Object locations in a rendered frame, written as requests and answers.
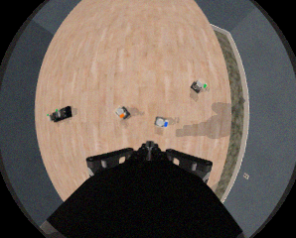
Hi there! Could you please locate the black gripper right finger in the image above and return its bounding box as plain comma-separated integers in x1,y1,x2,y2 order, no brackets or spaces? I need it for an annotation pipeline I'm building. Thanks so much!
149,141,213,184

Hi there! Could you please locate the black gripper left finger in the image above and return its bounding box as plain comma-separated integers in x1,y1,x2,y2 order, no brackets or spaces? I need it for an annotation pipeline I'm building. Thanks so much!
86,141,150,177

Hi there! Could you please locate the black rack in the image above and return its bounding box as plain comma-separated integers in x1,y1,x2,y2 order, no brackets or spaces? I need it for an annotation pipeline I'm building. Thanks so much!
54,106,73,122

